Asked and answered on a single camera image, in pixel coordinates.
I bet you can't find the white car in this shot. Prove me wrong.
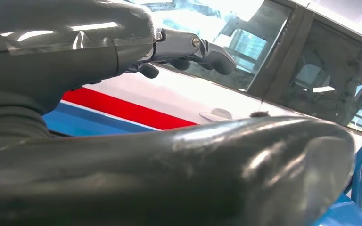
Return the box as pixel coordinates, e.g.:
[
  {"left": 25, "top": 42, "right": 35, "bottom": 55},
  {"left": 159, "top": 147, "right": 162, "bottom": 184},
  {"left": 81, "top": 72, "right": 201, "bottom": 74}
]
[{"left": 43, "top": 0, "right": 362, "bottom": 219}]

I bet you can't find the blue metal shelf rack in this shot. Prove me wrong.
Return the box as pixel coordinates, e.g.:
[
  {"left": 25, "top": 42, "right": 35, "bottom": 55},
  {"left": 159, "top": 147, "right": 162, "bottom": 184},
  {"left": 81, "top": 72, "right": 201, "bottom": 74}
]
[{"left": 43, "top": 102, "right": 362, "bottom": 226}]

